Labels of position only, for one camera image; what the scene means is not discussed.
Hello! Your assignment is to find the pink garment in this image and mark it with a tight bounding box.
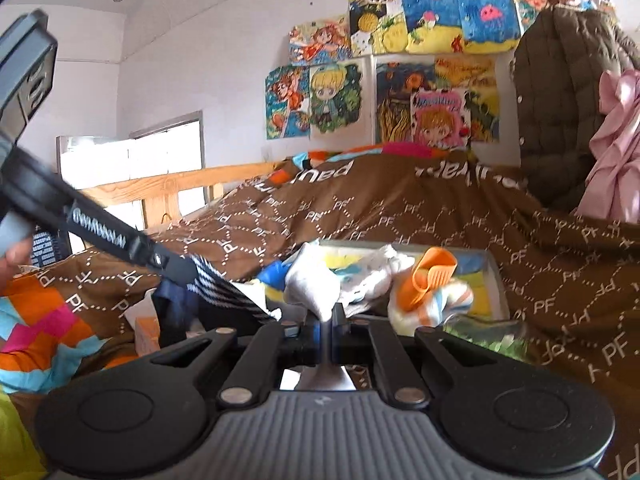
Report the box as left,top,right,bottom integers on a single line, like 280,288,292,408
575,70,640,224

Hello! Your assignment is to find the window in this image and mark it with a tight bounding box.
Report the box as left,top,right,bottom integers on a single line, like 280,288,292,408
56,110,206,211

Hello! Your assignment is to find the olive quilted jacket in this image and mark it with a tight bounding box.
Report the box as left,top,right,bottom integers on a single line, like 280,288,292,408
510,7,640,213

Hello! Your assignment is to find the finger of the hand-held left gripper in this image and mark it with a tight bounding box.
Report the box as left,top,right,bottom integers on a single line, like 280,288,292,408
64,199,202,284

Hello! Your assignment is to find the yellow green cloth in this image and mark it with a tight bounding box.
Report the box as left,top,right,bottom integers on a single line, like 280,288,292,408
0,389,48,480

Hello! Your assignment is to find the glass jar of green stars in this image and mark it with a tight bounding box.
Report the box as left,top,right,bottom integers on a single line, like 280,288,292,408
444,319,527,362

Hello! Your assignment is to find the orange cuffed striped sock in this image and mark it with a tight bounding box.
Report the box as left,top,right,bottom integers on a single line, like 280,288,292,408
389,247,476,337

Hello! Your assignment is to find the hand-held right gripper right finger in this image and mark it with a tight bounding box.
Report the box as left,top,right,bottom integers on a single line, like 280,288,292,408
332,305,511,408

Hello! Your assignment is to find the grey tray with cartoon drawing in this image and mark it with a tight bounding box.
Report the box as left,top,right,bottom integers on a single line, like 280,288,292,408
290,240,512,322

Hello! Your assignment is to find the brown printed blanket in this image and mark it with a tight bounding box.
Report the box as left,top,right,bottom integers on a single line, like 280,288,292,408
0,142,640,480

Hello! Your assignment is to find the blue and yellow sock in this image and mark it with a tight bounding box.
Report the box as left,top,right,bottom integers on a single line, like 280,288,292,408
256,260,292,306

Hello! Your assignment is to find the white sock with blue print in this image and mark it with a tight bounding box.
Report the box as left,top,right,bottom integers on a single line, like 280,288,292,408
340,244,417,307

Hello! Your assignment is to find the wooden bed rail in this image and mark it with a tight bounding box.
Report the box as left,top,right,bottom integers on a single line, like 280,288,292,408
82,161,277,232

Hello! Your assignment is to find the red and white carton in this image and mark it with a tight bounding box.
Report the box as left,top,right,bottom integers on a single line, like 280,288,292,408
134,315,162,357

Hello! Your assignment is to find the navy striped sock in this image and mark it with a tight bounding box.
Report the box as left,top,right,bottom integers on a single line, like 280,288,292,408
151,254,282,333

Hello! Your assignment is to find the person's left hand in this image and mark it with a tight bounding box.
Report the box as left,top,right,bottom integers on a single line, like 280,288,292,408
0,240,36,283

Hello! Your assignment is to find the group of colourful wall drawings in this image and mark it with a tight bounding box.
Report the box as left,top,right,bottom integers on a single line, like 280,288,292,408
265,0,617,148

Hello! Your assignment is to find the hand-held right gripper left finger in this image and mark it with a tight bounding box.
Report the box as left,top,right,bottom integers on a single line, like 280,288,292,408
150,321,322,407

